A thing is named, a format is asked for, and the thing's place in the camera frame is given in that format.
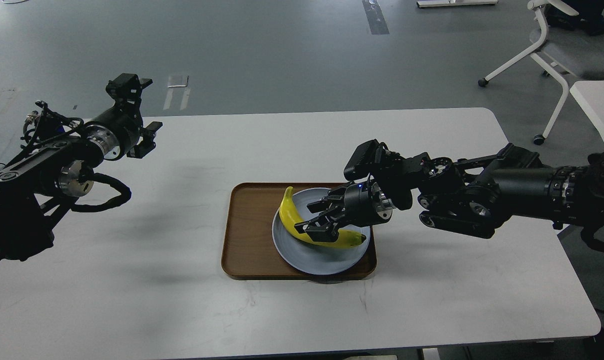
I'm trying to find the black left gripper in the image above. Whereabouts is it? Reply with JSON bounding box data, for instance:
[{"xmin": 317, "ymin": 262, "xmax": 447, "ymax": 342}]
[{"xmin": 84, "ymin": 73, "xmax": 164, "ymax": 161}]

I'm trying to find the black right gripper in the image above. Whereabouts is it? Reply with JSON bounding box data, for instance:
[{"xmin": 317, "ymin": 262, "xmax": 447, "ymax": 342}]
[{"xmin": 295, "ymin": 182, "xmax": 394, "ymax": 243}]

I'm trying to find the yellow banana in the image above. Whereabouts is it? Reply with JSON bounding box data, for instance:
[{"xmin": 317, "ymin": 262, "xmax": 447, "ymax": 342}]
[{"xmin": 279, "ymin": 186, "xmax": 367, "ymax": 249}]

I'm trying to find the light blue plate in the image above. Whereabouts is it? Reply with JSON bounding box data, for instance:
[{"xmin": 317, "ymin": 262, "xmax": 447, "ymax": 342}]
[{"xmin": 272, "ymin": 187, "xmax": 372, "ymax": 276}]

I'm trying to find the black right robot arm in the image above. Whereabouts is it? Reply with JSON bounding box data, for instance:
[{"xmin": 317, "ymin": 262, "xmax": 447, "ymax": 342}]
[{"xmin": 292, "ymin": 139, "xmax": 604, "ymax": 253}]

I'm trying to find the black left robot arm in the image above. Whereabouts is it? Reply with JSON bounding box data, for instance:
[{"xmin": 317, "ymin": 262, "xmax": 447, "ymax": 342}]
[{"xmin": 0, "ymin": 73, "xmax": 162, "ymax": 262}]

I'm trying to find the brown wooden tray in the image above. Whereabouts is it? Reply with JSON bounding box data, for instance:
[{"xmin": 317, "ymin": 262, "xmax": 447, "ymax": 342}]
[{"xmin": 221, "ymin": 182, "xmax": 377, "ymax": 281}]

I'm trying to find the white table base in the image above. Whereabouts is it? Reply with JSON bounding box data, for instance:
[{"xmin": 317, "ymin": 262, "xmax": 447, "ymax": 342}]
[{"xmin": 416, "ymin": 0, "xmax": 499, "ymax": 9}]

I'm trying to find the white office chair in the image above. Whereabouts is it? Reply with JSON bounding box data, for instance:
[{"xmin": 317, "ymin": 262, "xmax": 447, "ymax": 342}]
[{"xmin": 478, "ymin": 0, "xmax": 604, "ymax": 145}]

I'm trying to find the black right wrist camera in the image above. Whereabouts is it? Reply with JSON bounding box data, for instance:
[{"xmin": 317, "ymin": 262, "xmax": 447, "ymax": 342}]
[{"xmin": 343, "ymin": 139, "xmax": 380, "ymax": 182}]

